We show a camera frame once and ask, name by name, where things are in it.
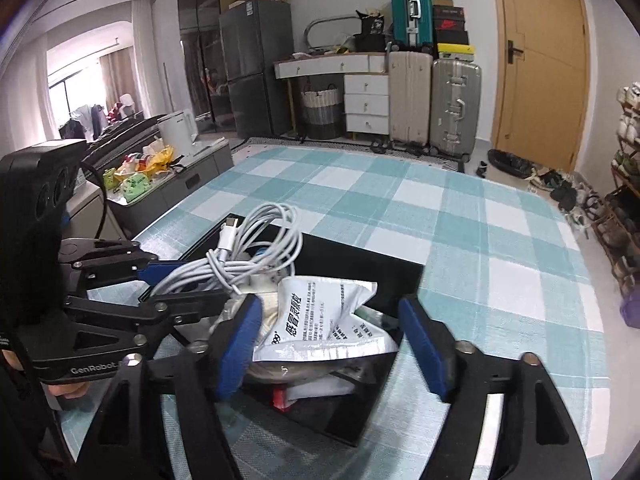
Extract grey refrigerator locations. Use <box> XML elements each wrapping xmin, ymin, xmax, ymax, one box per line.
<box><xmin>219</xmin><ymin>0</ymin><xmax>296</xmax><ymax>138</ymax></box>

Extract white and red packet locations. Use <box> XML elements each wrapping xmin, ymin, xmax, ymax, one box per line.
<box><xmin>272</xmin><ymin>377</ymin><xmax>362</xmax><ymax>412</ymax></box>

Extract white wardrobe panel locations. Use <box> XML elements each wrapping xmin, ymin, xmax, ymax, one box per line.
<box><xmin>150</xmin><ymin>0</ymin><xmax>184</xmax><ymax>117</ymax></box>

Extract woven laundry basket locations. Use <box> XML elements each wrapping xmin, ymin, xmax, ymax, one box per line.
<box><xmin>300</xmin><ymin>86</ymin><xmax>346</xmax><ymax>141</ymax></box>

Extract hanging clothes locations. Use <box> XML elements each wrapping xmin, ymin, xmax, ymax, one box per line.
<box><xmin>69</xmin><ymin>104</ymin><xmax>109</xmax><ymax>142</ymax></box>

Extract beige suitcase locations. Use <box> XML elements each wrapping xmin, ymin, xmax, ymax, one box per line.
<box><xmin>387</xmin><ymin>51</ymin><xmax>435</xmax><ymax>154</ymax></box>

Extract wooden door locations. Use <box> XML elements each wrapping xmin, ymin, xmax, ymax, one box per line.
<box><xmin>489</xmin><ymin>0</ymin><xmax>592</xmax><ymax>174</ymax></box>

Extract black bag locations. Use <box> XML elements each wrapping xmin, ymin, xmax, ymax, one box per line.
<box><xmin>353</xmin><ymin>9</ymin><xmax>387</xmax><ymax>53</ymax></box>

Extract brown curtain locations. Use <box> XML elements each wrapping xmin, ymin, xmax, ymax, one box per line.
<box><xmin>99</xmin><ymin>47</ymin><xmax>136</xmax><ymax>122</ymax></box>

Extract grey low cabinet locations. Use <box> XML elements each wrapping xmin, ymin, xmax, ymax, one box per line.
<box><xmin>107</xmin><ymin>140</ymin><xmax>235</xmax><ymax>242</ymax></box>

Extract teal suitcase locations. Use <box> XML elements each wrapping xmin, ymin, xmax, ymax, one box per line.
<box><xmin>390</xmin><ymin>0</ymin><xmax>435</xmax><ymax>54</ymax></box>

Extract red and white clothes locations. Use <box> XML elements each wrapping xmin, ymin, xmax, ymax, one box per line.
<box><xmin>107</xmin><ymin>92</ymin><xmax>139</xmax><ymax>124</ymax></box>

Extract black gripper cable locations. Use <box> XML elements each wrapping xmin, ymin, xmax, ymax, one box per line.
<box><xmin>79</xmin><ymin>159</ymin><xmax>109</xmax><ymax>242</ymax></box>

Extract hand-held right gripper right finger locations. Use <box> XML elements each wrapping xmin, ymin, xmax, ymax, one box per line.
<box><xmin>397</xmin><ymin>294</ymin><xmax>588</xmax><ymax>480</ymax></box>

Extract white kettle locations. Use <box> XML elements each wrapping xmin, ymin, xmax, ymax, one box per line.
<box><xmin>157</xmin><ymin>111</ymin><xmax>197</xmax><ymax>157</ymax></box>

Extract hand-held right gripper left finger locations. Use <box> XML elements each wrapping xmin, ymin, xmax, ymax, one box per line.
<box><xmin>82</xmin><ymin>292</ymin><xmax>264</xmax><ymax>480</ymax></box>

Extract curved metal frame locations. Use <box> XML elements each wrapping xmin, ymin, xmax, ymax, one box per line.
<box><xmin>303</xmin><ymin>16</ymin><xmax>361</xmax><ymax>56</ymax></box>

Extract yellow plastic bag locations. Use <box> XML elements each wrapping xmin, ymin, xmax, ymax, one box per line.
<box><xmin>144</xmin><ymin>146</ymin><xmax>176</xmax><ymax>174</ymax></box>

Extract person's left hand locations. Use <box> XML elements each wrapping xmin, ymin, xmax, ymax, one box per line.
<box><xmin>0</xmin><ymin>349</ymin><xmax>92</xmax><ymax>401</ymax></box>

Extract white charging cable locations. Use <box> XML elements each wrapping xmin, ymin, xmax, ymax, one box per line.
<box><xmin>149</xmin><ymin>203</ymin><xmax>305</xmax><ymax>302</ymax></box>

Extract white side cabinet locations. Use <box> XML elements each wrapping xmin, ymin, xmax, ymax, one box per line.
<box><xmin>62</xmin><ymin>180</ymin><xmax>126</xmax><ymax>242</ymax></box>

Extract teal checked tablecloth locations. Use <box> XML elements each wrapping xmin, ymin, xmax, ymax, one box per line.
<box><xmin>60</xmin><ymin>145</ymin><xmax>614</xmax><ymax>480</ymax></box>

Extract white curtain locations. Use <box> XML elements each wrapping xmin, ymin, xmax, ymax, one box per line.
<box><xmin>131</xmin><ymin>0</ymin><xmax>156</xmax><ymax>119</ymax></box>

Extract stack of shoe boxes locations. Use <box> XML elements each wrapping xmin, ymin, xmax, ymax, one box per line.
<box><xmin>437</xmin><ymin>42</ymin><xmax>476</xmax><ymax>61</ymax></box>

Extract white desk with drawers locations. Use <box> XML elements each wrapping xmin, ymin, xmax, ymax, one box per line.
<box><xmin>273</xmin><ymin>52</ymin><xmax>391</xmax><ymax>142</ymax></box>

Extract black ribbed object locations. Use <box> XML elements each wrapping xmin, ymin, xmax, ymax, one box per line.
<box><xmin>85</xmin><ymin>115</ymin><xmax>169</xmax><ymax>174</ymax></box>

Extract purple cloth bag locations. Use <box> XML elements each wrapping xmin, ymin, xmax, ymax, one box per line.
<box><xmin>620</xmin><ymin>290</ymin><xmax>640</xmax><ymax>330</ymax></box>

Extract green snack packet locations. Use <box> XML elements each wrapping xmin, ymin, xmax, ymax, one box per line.
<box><xmin>121</xmin><ymin>172</ymin><xmax>154</xmax><ymax>202</ymax></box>

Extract black cardboard box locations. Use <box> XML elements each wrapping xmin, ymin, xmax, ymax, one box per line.
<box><xmin>132</xmin><ymin>215</ymin><xmax>427</xmax><ymax>449</ymax></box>

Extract shoe rack with shoes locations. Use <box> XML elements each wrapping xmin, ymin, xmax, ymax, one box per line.
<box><xmin>602</xmin><ymin>82</ymin><xmax>640</xmax><ymax>306</ymax></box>

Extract scattered loose shoes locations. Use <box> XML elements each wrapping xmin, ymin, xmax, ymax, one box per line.
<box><xmin>475</xmin><ymin>160</ymin><xmax>607</xmax><ymax>242</ymax></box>

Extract dark glass cabinet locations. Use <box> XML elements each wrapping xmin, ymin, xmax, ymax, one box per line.
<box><xmin>177</xmin><ymin>0</ymin><xmax>254</xmax><ymax>134</ymax></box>

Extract silver suitcase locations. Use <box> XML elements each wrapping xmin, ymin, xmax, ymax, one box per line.
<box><xmin>430</xmin><ymin>57</ymin><xmax>484</xmax><ymax>162</ymax></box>

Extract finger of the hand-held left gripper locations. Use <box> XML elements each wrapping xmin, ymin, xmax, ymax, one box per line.
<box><xmin>62</xmin><ymin>292</ymin><xmax>233</xmax><ymax>357</ymax></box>
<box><xmin>57</xmin><ymin>238</ymin><xmax>182</xmax><ymax>292</ymax></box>

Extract white medicine packet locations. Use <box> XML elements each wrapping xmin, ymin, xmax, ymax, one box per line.
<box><xmin>252</xmin><ymin>275</ymin><xmax>401</xmax><ymax>364</ymax></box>

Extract black trash bin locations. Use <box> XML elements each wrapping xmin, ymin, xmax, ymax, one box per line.
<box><xmin>487</xmin><ymin>149</ymin><xmax>534</xmax><ymax>181</ymax></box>

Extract wooden shoe rack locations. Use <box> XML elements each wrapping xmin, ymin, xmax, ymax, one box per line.
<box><xmin>602</xmin><ymin>82</ymin><xmax>640</xmax><ymax>307</ymax></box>

